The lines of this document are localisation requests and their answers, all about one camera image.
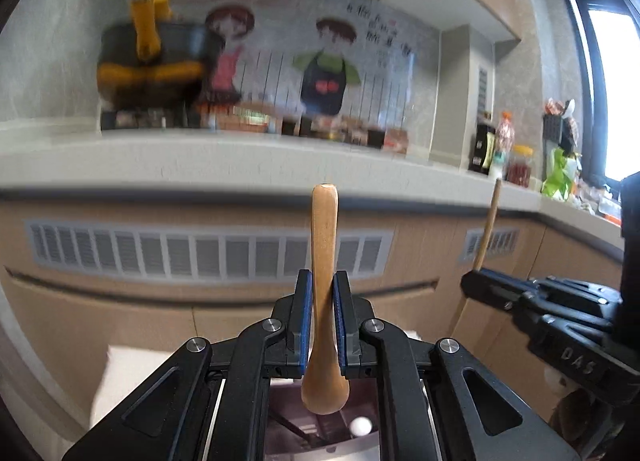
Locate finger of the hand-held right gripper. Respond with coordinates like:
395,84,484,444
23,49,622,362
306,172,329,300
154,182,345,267
479,268,552,289
460,270,547,323

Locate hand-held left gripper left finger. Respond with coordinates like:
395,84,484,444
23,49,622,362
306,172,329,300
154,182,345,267
62,268,315,461

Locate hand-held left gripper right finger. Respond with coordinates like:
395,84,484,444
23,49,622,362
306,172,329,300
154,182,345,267
332,268,581,461

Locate wooden chopstick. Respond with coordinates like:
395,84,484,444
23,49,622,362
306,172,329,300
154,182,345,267
447,178,502,337

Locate wooden spoon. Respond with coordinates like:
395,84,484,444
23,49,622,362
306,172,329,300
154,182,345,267
301,183,350,416

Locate maroon plastic utensil holder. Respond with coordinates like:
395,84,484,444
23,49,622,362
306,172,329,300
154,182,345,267
264,376,386,461

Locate short grey vent grille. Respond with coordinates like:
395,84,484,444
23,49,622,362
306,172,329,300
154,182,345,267
465,228,521,264

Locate red jar yellow lid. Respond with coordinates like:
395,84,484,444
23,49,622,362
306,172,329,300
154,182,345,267
505,145,536,186

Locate green plastic bag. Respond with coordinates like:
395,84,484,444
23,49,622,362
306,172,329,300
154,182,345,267
540,148,583,199

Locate pile of food packets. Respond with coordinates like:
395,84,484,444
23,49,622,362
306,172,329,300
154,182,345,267
575,181,623,222

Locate long grey vent grille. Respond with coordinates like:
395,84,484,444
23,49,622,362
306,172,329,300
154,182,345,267
25,221,393,282

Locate white table cloth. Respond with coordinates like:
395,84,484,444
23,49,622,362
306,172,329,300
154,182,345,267
91,328,576,429

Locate grey stone counter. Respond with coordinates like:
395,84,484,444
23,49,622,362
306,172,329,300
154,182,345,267
0,128,626,262

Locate wooden cabinet front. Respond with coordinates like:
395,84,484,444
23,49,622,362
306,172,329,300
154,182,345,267
0,191,626,422

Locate dark framed window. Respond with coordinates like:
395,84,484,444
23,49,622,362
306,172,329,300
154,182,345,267
557,0,640,182

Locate grey wall slat panel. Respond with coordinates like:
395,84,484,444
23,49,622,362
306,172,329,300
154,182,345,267
477,66,490,114

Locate cartoon wall poster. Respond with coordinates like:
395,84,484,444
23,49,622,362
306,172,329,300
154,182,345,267
170,0,436,142

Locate black wok yellow handles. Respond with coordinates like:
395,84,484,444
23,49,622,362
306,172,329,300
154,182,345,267
97,0,223,109

